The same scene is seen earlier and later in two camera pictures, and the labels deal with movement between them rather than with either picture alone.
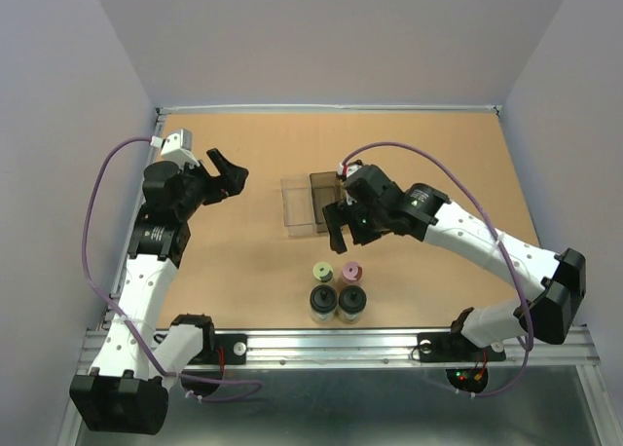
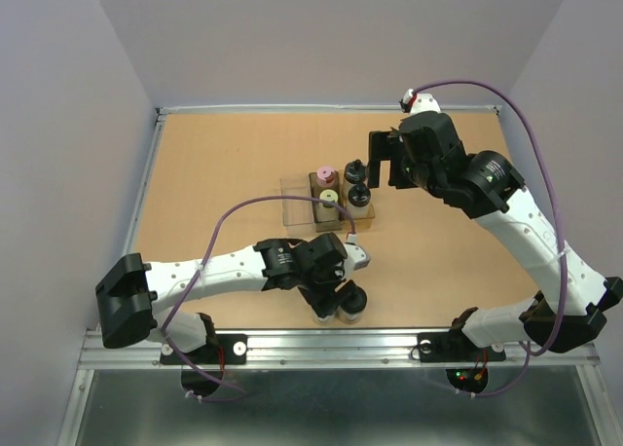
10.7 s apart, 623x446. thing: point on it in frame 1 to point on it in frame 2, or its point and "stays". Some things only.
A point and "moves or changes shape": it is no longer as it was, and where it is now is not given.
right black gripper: x=341 y=213 to x=385 y=144
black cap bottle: x=351 y=302 stays
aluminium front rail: x=527 y=350 stays
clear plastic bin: x=299 y=212 stays
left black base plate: x=230 y=350 stays
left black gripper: x=231 y=182 to x=324 y=302
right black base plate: x=453 y=347 stays
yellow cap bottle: x=322 y=272 moves or changes shape
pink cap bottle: x=351 y=273 moves or changes shape
